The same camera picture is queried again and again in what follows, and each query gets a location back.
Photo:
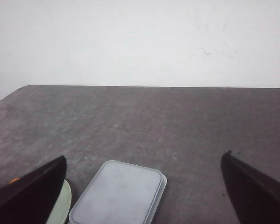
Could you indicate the light green round plate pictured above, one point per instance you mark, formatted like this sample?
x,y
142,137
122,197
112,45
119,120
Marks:
x,y
60,211

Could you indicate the silver digital kitchen scale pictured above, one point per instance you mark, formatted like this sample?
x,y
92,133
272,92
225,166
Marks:
x,y
120,193

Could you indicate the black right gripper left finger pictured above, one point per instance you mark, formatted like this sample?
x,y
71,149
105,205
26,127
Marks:
x,y
31,199

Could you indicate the yellow corn cob piece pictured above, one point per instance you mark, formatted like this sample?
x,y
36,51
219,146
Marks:
x,y
13,180

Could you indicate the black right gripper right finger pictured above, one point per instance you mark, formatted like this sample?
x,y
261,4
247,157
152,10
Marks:
x,y
255,196

